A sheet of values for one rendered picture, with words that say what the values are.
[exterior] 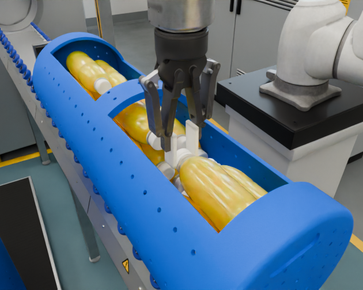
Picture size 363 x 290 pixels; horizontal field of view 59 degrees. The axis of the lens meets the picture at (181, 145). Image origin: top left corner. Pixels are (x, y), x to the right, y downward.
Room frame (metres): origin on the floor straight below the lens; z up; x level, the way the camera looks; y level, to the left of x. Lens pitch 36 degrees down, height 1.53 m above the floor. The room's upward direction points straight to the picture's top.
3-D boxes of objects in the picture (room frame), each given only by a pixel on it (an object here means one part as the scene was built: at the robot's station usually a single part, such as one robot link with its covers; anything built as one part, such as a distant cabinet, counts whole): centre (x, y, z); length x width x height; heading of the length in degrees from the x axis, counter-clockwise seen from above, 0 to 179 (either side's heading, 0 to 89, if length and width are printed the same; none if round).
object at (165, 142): (0.43, 0.03, 1.22); 0.03 x 0.01 x 0.05; 123
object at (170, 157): (0.44, 0.02, 1.20); 0.03 x 0.01 x 0.07; 33
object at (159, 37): (0.45, 0.00, 1.35); 0.08 x 0.07 x 0.09; 123
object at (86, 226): (1.06, 0.47, 0.31); 0.06 x 0.06 x 0.63; 33
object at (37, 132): (1.88, 1.01, 0.31); 0.06 x 0.06 x 0.63; 33
